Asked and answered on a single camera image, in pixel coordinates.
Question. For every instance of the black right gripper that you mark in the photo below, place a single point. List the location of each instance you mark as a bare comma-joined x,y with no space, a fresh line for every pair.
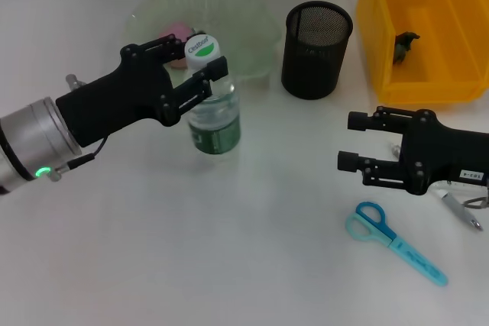
447,154

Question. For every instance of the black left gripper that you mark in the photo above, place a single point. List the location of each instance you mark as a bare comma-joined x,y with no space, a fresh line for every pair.
114,101

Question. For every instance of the clear water bottle green label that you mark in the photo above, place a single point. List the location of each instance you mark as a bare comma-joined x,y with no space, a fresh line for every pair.
216,127

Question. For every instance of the blue scissors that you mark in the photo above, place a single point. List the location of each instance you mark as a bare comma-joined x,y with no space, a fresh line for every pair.
386,232

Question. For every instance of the green plastic wrapper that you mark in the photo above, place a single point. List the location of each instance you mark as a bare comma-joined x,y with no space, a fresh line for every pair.
404,46

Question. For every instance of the silver ballpoint pen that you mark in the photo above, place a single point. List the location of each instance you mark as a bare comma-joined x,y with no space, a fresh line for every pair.
464,213

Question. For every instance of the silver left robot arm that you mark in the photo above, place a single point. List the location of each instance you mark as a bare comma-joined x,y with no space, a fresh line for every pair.
30,142

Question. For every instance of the green glass fruit plate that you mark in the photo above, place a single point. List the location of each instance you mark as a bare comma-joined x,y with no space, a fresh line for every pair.
244,32

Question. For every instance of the black mesh pen holder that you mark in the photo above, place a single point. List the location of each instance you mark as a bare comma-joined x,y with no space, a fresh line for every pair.
313,70

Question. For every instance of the yellow plastic bin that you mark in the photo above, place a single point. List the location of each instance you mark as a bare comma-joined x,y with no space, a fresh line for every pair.
451,85

